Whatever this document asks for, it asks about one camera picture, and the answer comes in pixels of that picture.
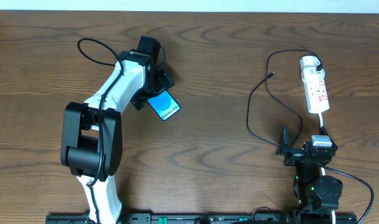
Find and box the white power strip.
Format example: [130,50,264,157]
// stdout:
[304,79,330,114]

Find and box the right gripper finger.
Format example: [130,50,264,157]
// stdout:
[278,125,289,152]
[319,126,335,145]

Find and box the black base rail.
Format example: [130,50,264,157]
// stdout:
[45,212,358,224]

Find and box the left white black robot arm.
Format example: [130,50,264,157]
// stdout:
[60,35,174,223]

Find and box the blue screen Galaxy smartphone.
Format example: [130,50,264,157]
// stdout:
[147,90,180,121]

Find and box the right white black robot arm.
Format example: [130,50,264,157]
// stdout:
[275,126,343,223]

